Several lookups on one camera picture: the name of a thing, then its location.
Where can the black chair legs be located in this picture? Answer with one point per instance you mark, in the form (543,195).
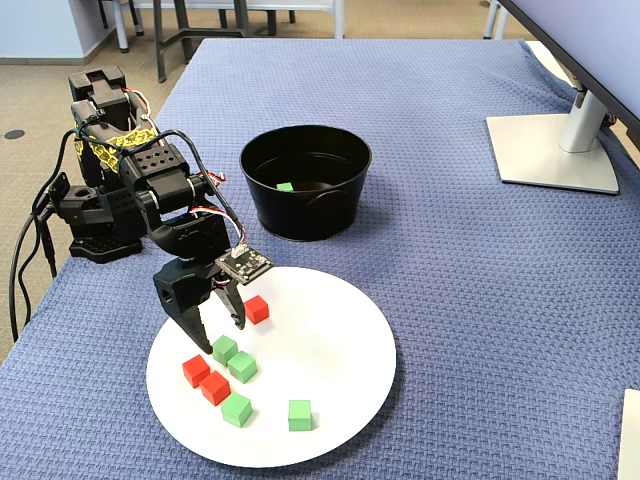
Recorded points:
(139,22)

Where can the black metal bucket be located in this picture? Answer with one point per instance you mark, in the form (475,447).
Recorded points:
(300,215)

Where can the computer monitor screen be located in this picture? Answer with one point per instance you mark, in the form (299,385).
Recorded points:
(590,40)

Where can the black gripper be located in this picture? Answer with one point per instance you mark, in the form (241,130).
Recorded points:
(181,286)

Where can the white furniture legs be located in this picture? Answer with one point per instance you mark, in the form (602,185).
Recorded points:
(489,22)

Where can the silver monitor stand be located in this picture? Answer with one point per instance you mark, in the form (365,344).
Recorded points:
(550,160)

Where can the red cube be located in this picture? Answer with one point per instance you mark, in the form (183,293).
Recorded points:
(196,371)
(216,388)
(258,310)

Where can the dark grey table frame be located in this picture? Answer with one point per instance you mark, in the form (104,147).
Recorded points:
(161,50)

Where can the dark furniture legs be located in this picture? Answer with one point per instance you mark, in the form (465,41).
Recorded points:
(272,25)

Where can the white flat board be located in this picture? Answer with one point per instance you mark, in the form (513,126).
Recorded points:
(631,440)

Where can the black round floor outlet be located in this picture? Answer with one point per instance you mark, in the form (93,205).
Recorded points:
(14,134)

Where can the blue woven tablecloth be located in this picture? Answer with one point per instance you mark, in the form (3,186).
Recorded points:
(450,300)

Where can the black wrist camera board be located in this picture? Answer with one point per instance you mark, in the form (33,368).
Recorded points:
(245,265)

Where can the white round plate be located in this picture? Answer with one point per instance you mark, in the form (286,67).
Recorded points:
(325,380)

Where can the green cube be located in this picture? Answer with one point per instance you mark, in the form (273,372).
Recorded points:
(300,416)
(236,410)
(284,187)
(243,367)
(225,350)

